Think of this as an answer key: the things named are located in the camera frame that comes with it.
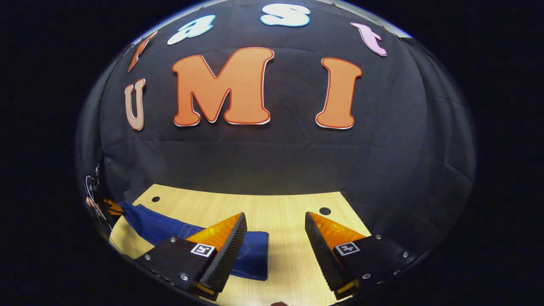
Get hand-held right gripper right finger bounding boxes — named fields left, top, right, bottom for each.
left=305, top=211, right=421, bottom=300

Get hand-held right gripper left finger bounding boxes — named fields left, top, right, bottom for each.
left=134, top=212, right=248, bottom=301

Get blue jeans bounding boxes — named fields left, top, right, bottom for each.
left=119, top=201, right=269, bottom=281

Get black backdrop cloth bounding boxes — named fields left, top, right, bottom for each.
left=76, top=0, right=476, bottom=255

